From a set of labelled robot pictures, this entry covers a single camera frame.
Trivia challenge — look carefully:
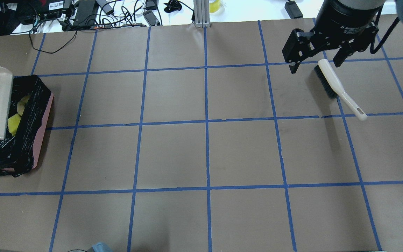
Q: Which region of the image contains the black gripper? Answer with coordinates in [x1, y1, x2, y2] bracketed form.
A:
[282, 0, 384, 74]

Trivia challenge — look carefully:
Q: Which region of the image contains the beige hand brush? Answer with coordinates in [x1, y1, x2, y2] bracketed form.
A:
[314, 59, 368, 121]

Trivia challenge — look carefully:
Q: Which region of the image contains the pink bin with black bag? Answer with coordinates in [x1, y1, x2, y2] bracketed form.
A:
[0, 75, 54, 177]

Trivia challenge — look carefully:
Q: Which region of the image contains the black power adapter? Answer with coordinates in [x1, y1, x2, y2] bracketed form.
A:
[284, 0, 303, 19]

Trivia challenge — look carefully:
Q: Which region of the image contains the yellow tape roll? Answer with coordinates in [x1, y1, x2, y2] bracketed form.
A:
[208, 0, 223, 13]

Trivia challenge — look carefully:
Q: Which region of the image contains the green yellow sponge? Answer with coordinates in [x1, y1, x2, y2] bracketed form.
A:
[7, 113, 21, 136]

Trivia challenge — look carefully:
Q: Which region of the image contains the aluminium frame post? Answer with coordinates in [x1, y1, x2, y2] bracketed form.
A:
[193, 0, 211, 28]

